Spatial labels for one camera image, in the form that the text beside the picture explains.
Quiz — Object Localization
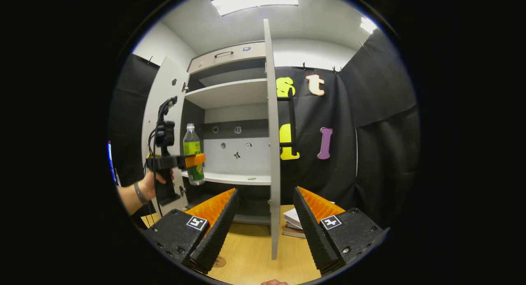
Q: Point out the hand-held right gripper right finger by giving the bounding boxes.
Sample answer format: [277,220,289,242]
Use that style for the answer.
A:
[293,186,389,274]

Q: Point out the black backdrop cloth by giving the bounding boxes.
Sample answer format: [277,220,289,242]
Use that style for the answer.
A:
[108,28,420,233]

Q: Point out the brown book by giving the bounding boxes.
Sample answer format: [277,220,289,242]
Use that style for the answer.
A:
[281,225,307,239]

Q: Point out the small ceiling light panel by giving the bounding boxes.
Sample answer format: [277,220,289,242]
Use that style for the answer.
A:
[360,16,377,34]

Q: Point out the blue-lit screen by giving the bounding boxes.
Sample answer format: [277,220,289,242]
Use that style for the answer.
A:
[107,141,120,186]

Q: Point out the grey cabinet door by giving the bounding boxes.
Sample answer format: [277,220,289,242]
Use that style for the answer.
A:
[263,19,282,261]
[141,56,190,218]

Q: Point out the dark wristband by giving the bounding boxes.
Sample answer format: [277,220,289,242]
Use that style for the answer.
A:
[134,181,149,205]

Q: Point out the grey cabinet drawer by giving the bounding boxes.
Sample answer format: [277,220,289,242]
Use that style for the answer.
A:
[188,41,266,75]

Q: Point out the grey cabinet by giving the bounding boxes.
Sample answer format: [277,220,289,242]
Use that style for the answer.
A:
[180,41,274,225]

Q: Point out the black right door handle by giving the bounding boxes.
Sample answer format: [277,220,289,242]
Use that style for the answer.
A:
[277,88,297,154]

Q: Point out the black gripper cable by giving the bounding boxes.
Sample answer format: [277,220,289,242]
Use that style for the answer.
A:
[147,127,165,218]

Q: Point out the green label plastic bottle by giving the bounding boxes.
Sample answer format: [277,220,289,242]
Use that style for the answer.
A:
[182,123,205,186]

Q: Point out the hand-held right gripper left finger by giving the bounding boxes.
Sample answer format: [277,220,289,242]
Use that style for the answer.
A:
[142,188,240,274]

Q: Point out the white photo cover book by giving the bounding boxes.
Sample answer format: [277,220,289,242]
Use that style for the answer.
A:
[283,207,305,230]

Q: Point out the white cabinet shelf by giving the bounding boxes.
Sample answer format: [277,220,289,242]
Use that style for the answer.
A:
[185,78,269,110]
[181,171,272,186]

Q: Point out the large ceiling light panel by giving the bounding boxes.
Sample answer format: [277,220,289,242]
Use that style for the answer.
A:
[211,0,299,17]

